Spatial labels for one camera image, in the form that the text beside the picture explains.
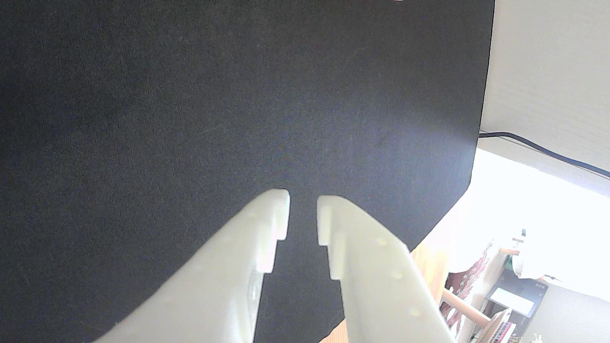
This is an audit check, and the black cable along wall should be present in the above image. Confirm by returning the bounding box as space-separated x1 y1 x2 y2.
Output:
479 132 610 179

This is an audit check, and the red patterned cloth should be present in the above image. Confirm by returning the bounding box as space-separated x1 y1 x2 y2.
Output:
447 242 494 334

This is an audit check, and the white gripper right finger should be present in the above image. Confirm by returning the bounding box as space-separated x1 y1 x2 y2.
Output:
317 195 454 343

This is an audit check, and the dark box with white label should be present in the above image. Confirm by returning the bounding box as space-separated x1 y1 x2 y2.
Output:
485 268 549 330

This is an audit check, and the black mat with logo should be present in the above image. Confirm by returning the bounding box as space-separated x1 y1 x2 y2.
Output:
0 0 495 343

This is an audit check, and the wooden bar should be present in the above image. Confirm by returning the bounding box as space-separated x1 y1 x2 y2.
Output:
441 287 491 329

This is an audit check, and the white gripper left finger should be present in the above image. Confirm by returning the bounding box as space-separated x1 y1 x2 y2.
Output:
95 189 290 343

